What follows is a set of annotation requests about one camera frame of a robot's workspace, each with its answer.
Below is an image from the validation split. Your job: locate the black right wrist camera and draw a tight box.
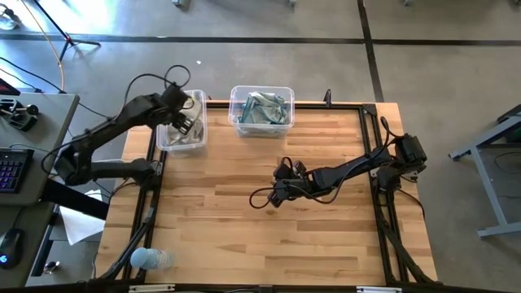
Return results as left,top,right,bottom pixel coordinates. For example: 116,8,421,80
273,156,307,177

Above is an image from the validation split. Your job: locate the black aluminium extrusion frame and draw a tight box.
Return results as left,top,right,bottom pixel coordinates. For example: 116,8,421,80
87,101,439,293

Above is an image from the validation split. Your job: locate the silver aluminium bracket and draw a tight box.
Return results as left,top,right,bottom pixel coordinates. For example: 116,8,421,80
129,283,176,293
357,286,404,293

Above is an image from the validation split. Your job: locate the clear plastic water bottle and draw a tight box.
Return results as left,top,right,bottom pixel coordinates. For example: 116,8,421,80
129,247,175,271

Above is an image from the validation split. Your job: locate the grey waffle microfiber towel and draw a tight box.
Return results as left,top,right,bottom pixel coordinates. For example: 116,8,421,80
166,95,205,147

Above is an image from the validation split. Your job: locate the white paper sheet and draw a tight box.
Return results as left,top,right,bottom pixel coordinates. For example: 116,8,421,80
59,189,106,246

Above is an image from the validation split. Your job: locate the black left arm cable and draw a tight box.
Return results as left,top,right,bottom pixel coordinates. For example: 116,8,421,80
121,63,192,107

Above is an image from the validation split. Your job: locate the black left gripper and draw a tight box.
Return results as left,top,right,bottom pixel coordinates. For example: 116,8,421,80
162,85,197,136

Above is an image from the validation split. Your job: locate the black computer mouse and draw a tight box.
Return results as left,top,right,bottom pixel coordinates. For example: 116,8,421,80
0,228,24,270

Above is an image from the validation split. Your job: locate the grey-blue metal table frame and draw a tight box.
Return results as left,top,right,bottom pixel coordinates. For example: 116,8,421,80
449,104,521,239

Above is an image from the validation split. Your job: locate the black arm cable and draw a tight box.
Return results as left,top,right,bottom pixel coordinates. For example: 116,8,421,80
121,63,192,107
248,178,355,211

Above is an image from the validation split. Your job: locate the clear plastic bin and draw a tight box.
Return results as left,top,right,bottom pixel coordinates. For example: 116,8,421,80
227,85,296,138
155,89,208,153

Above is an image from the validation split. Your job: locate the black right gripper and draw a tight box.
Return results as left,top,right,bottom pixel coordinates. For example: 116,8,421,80
268,173,318,209

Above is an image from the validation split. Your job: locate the yellow cable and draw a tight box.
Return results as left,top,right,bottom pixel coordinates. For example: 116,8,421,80
20,0,66,94

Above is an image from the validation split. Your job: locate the black tripod stand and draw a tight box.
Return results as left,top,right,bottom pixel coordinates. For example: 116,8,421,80
34,0,102,62

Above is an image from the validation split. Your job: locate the grey desk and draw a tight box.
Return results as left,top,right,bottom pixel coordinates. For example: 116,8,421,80
0,92,81,207

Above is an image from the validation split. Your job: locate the black backlit keyboard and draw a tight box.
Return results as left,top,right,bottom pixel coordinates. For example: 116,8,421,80
0,147,36,195

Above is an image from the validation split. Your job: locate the black clamp device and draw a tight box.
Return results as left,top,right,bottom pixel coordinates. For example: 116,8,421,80
0,97,41,132

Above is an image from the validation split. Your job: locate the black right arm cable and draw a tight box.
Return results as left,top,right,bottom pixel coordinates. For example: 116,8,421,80
248,178,355,211

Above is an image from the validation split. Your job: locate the black floor cable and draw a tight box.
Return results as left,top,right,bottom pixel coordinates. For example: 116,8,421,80
0,55,131,126

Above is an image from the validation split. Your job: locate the light blue teal-edged towel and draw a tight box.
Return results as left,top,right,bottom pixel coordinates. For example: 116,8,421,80
238,91,291,125

